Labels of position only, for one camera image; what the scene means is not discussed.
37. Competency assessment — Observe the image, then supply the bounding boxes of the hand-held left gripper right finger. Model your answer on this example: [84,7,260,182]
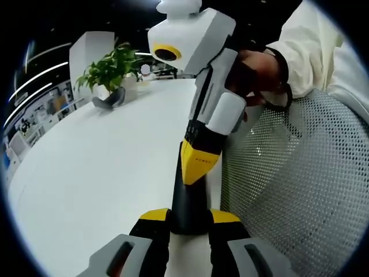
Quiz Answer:
[208,209,292,277]

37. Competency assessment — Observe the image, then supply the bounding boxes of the black wrist strap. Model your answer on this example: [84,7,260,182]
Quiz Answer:
[263,47,294,110]

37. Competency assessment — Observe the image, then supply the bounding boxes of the wide white pillar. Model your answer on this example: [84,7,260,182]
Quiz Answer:
[69,31,116,102]

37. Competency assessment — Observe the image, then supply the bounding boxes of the person's right hand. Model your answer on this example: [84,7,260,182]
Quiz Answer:
[225,48,283,122]

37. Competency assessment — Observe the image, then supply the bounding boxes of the dark grey curved object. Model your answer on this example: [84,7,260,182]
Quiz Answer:
[91,87,126,109]

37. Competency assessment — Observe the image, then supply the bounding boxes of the green potted plant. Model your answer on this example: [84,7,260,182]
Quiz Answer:
[75,42,144,102]

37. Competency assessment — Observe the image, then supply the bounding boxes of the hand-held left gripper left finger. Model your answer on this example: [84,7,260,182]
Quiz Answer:
[76,208,172,277]

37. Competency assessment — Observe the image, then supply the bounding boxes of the grey mesh office chair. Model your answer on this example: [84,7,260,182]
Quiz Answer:
[220,88,369,277]

